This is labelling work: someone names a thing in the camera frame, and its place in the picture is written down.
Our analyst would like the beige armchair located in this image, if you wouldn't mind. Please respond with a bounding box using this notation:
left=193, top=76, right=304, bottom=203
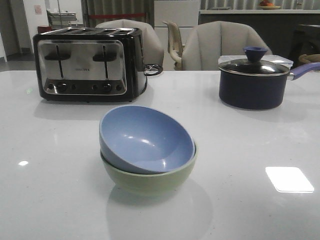
left=95, top=19, right=164, bottom=67
left=181, top=21, right=272, bottom=71

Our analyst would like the metal cart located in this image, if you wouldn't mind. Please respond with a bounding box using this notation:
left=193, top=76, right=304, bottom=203
left=46, top=9, right=79, bottom=30

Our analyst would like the beige armchair left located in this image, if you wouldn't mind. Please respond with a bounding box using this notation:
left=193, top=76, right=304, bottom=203
left=95, top=19, right=164, bottom=67

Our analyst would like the cream plastic chair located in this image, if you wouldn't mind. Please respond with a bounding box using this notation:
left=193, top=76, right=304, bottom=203
left=163, top=21, right=184, bottom=71

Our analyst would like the black and silver toaster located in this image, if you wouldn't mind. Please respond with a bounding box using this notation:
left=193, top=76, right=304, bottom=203
left=33, top=27, right=147, bottom=102

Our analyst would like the dark blue saucepan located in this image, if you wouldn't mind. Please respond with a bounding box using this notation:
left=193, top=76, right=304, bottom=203
left=219, top=62, right=320, bottom=110

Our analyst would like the glass pot lid blue knob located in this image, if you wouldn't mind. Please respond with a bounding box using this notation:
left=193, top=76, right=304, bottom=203
left=218, top=46, right=290, bottom=77

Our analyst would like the blue bowl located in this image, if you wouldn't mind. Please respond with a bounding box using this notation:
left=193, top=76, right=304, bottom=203
left=99, top=105, right=196, bottom=174

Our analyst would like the green bowl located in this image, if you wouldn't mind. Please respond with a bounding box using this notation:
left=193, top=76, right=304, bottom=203
left=100, top=143, right=199, bottom=196

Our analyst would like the black toaster power cord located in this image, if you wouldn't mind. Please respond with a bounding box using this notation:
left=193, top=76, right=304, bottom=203
left=143, top=64, right=164, bottom=77

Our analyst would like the white cabinet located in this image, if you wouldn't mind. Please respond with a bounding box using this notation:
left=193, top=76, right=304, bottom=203
left=154, top=0, right=200, bottom=71

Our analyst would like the fruit plate on counter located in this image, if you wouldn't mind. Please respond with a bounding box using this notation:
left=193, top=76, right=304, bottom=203
left=258, top=0, right=281, bottom=10

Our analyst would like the beige armchair right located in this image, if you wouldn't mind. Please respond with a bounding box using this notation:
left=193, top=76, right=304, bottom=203
left=181, top=21, right=272, bottom=71

